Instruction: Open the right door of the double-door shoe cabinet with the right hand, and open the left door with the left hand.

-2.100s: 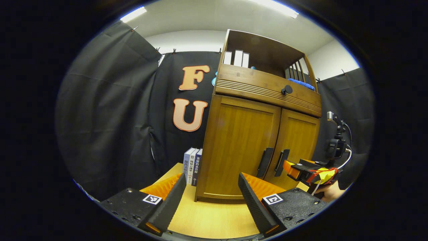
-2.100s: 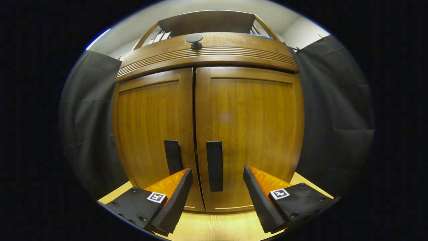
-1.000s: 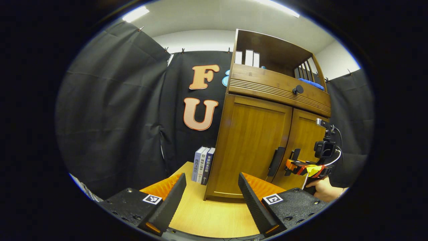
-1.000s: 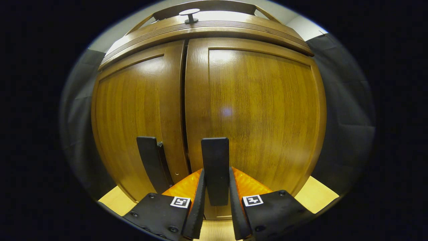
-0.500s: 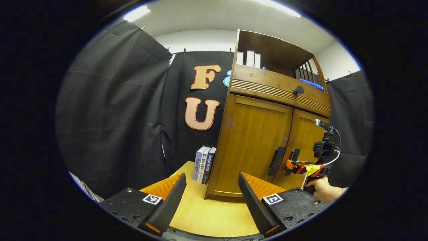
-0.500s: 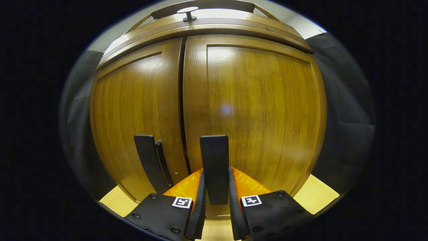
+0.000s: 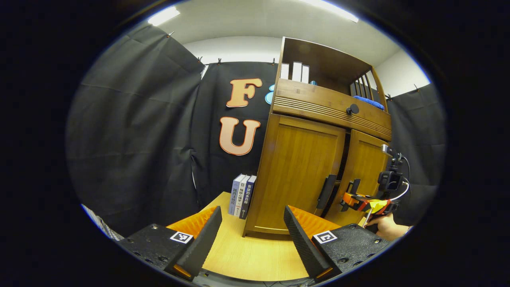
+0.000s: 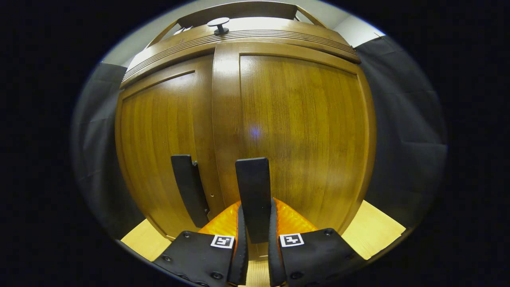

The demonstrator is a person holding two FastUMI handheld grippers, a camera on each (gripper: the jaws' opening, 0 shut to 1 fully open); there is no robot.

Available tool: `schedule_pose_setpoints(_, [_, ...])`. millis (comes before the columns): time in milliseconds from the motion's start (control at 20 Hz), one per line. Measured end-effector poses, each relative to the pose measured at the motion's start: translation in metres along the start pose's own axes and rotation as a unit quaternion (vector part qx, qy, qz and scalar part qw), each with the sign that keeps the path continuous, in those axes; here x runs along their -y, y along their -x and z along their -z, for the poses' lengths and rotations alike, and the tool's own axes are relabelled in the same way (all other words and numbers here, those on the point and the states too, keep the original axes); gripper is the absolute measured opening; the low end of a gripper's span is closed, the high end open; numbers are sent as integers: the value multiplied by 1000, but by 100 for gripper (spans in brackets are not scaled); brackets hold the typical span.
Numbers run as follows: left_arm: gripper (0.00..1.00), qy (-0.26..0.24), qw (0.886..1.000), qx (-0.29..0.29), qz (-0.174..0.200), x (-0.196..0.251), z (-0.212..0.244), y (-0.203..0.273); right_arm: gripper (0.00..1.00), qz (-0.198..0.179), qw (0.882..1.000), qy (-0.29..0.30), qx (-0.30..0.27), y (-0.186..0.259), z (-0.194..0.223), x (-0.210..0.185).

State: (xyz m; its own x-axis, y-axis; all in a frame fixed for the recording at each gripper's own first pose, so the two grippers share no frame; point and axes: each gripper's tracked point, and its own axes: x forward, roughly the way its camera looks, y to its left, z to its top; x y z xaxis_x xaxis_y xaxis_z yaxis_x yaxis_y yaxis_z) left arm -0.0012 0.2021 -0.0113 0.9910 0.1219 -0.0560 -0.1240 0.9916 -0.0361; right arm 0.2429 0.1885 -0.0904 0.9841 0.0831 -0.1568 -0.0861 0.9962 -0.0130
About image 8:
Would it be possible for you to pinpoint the wooden shoe cabinet door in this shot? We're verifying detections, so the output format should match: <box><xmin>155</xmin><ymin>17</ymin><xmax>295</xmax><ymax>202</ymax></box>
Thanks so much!
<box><xmin>116</xmin><ymin>55</ymin><xmax>226</xmax><ymax>240</ymax></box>
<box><xmin>211</xmin><ymin>42</ymin><xmax>377</xmax><ymax>259</ymax></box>

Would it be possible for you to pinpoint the black backdrop cloth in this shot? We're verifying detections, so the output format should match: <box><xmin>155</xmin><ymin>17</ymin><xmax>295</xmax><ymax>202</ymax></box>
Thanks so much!
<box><xmin>72</xmin><ymin>35</ymin><xmax>447</xmax><ymax>240</ymax></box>

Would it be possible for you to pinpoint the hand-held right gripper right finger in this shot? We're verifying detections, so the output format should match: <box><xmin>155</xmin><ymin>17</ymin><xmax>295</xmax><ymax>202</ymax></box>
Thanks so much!
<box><xmin>268</xmin><ymin>197</ymin><xmax>365</xmax><ymax>287</ymax></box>

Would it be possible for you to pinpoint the wooden double-door shoe cabinet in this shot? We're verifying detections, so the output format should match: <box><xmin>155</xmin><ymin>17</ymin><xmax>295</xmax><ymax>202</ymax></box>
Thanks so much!
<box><xmin>115</xmin><ymin>1</ymin><xmax>377</xmax><ymax>261</ymax></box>

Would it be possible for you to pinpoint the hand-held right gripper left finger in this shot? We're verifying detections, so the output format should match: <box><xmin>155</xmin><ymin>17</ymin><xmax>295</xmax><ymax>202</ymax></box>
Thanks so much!
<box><xmin>151</xmin><ymin>201</ymin><xmax>249</xmax><ymax>287</ymax></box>

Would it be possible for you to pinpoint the black door handle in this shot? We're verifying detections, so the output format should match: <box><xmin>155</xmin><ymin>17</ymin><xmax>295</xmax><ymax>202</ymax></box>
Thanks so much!
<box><xmin>171</xmin><ymin>155</ymin><xmax>210</xmax><ymax>228</ymax></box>
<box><xmin>235</xmin><ymin>157</ymin><xmax>272</xmax><ymax>244</ymax></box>

